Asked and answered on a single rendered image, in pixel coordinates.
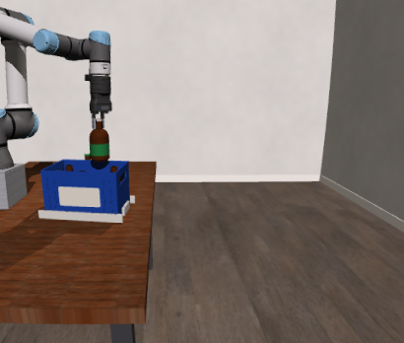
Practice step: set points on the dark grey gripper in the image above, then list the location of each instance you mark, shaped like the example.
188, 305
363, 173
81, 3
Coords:
100, 89

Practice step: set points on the blue plastic crate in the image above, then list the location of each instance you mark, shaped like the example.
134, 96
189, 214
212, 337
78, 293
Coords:
90, 187

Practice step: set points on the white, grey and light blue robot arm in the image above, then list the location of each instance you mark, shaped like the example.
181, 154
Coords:
17, 119

